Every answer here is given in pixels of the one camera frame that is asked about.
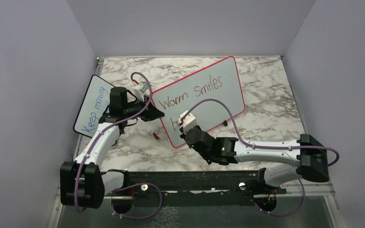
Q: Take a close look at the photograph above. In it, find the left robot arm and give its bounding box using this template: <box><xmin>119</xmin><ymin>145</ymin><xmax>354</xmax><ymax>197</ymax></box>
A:
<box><xmin>60</xmin><ymin>84</ymin><xmax>164</xmax><ymax>212</ymax></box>

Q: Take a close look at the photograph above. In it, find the pink framed whiteboard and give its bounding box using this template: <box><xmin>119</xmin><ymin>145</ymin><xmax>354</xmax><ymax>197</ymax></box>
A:
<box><xmin>152</xmin><ymin>56</ymin><xmax>245</xmax><ymax>148</ymax></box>

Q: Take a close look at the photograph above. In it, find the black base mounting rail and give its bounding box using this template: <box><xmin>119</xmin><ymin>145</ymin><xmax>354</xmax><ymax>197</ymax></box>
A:
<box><xmin>107</xmin><ymin>171</ymin><xmax>286</xmax><ymax>207</ymax></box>

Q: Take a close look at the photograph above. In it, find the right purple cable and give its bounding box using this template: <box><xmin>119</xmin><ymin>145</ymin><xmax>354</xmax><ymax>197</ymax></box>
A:
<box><xmin>181</xmin><ymin>98</ymin><xmax>340</xmax><ymax>167</ymax></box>

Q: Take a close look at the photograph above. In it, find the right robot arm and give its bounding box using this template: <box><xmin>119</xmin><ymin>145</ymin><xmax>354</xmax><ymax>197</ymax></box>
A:
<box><xmin>180</xmin><ymin>127</ymin><xmax>330</xmax><ymax>193</ymax></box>

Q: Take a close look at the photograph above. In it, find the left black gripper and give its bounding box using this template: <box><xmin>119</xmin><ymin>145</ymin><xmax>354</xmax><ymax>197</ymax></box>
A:
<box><xmin>123</xmin><ymin>95</ymin><xmax>163</xmax><ymax>122</ymax></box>

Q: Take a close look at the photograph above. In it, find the black framed written whiteboard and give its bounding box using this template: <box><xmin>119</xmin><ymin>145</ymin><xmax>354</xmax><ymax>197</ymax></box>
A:
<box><xmin>73</xmin><ymin>75</ymin><xmax>114</xmax><ymax>138</ymax></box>

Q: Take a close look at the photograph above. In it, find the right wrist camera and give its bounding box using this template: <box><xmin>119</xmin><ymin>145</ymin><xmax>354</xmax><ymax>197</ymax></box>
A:
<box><xmin>178</xmin><ymin>110</ymin><xmax>199</xmax><ymax>136</ymax></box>

